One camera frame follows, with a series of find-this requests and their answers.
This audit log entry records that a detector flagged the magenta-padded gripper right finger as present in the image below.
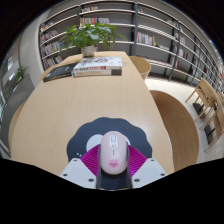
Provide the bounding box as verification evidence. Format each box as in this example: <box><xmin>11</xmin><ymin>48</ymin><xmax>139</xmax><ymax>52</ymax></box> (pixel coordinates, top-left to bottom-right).
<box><xmin>125</xmin><ymin>143</ymin><xmax>168</xmax><ymax>190</ymax></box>

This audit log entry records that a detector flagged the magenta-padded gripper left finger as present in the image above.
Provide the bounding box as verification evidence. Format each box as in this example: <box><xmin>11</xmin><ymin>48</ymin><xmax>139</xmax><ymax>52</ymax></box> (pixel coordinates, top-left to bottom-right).
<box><xmin>59</xmin><ymin>143</ymin><xmax>102</xmax><ymax>190</ymax></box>

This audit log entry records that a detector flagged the pink computer mouse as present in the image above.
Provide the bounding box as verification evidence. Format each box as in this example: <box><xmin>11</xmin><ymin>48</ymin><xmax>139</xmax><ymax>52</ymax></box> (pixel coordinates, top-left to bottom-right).
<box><xmin>99</xmin><ymin>130</ymin><xmax>128</xmax><ymax>176</ymax></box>

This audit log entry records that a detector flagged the black cartoon-face mouse pad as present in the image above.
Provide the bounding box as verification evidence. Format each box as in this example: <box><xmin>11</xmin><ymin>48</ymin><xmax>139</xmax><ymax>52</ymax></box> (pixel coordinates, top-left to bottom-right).
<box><xmin>66</xmin><ymin>116</ymin><xmax>153</xmax><ymax>190</ymax></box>

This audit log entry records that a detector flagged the black hardcover book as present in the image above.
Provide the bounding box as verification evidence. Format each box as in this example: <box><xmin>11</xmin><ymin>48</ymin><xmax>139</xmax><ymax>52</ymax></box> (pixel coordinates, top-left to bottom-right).
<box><xmin>42</xmin><ymin>63</ymin><xmax>78</xmax><ymax>83</ymax></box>

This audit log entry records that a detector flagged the red-spined book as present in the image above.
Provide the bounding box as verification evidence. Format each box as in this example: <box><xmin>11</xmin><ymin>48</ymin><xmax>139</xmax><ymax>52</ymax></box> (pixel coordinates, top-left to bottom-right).
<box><xmin>73</xmin><ymin>68</ymin><xmax>123</xmax><ymax>78</ymax></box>

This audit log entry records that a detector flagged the white illustrated book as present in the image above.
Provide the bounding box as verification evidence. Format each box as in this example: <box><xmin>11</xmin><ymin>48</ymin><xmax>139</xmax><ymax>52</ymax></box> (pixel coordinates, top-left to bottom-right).
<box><xmin>72</xmin><ymin>56</ymin><xmax>123</xmax><ymax>72</ymax></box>

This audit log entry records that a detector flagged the small green potted plant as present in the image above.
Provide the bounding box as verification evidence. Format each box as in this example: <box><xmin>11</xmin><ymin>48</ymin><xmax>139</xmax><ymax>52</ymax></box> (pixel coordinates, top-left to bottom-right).
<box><xmin>14</xmin><ymin>65</ymin><xmax>29</xmax><ymax>83</ymax></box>

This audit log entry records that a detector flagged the green plant in white pot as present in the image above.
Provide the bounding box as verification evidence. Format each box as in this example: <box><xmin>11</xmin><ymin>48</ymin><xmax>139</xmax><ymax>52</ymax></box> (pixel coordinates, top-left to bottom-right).
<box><xmin>59</xmin><ymin>22</ymin><xmax>129</xmax><ymax>58</ymax></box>

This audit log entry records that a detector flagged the grey bookshelf unit with books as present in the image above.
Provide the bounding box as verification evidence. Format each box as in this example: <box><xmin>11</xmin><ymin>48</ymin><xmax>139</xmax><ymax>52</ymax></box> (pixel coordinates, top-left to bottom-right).
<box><xmin>38</xmin><ymin>0</ymin><xmax>224</xmax><ymax>98</ymax></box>

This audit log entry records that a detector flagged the light wooden frame chair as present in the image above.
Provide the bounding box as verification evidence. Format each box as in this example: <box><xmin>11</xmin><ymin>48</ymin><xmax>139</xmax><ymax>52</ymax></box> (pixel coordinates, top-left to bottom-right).
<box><xmin>184</xmin><ymin>77</ymin><xmax>218</xmax><ymax>123</ymax></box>
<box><xmin>199</xmin><ymin>96</ymin><xmax>224</xmax><ymax>153</ymax></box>

